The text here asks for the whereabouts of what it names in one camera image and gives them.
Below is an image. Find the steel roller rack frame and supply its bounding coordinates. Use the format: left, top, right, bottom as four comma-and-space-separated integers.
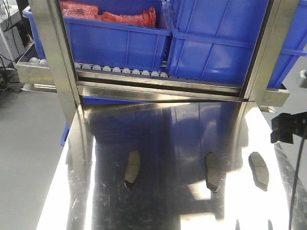
17, 0, 298, 120

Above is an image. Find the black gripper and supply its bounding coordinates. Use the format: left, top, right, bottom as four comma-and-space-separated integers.
271, 113, 307, 144

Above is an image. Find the white equipment rack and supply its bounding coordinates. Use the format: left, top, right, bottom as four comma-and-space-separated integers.
0, 0, 31, 67

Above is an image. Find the grey brake pad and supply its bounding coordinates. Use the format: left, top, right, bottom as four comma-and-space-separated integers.
124, 150, 141, 189
248, 152, 270, 191
204, 152, 221, 192

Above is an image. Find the blue bin upper left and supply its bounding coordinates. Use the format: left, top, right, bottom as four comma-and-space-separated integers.
23, 0, 173, 72

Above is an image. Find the red plastic bag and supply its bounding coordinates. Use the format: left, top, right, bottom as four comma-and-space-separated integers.
60, 0, 156, 28

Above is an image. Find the blue bin upper right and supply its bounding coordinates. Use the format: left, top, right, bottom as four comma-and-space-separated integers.
163, 0, 307, 88

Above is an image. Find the blue bin on floor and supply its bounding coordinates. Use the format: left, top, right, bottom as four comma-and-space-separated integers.
60, 123, 69, 147

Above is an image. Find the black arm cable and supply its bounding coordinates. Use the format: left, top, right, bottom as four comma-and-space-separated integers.
287, 138, 307, 230

